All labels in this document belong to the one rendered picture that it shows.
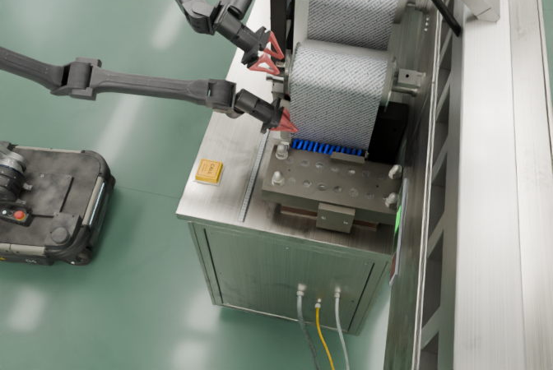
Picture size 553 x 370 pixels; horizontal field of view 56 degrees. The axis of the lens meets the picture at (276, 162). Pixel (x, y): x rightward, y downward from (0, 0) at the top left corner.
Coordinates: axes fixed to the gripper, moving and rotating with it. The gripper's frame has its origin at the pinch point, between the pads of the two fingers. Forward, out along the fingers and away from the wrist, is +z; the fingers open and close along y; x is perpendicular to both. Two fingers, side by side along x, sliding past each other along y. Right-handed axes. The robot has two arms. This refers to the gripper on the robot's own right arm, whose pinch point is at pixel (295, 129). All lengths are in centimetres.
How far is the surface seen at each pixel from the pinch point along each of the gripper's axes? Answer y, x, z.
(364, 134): 0.2, 13.2, 15.4
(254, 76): -33.1, -25.2, -9.4
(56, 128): -54, -165, -67
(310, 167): 9.7, 0.0, 7.6
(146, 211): -16, -130, -9
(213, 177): 12.7, -24.1, -12.0
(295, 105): 0.3, 9.0, -5.8
